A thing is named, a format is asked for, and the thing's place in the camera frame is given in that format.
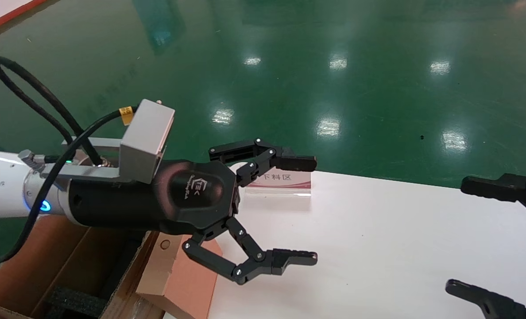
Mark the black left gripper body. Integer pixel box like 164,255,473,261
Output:
66,159,240,236

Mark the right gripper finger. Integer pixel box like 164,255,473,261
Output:
445,279,526,319
461,173,526,221

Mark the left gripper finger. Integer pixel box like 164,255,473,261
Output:
209,138,317,187
182,216,318,285

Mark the small cardboard box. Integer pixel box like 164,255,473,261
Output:
136,233,223,319

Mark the large cardboard box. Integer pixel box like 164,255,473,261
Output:
0,216,164,319

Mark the white pink acrylic sign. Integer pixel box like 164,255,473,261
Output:
244,171,312,198

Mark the black foam insert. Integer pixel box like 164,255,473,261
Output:
45,286,108,319

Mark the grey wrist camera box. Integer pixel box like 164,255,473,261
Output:
62,99,175,184

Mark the long black cable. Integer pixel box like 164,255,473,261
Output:
0,105,135,263

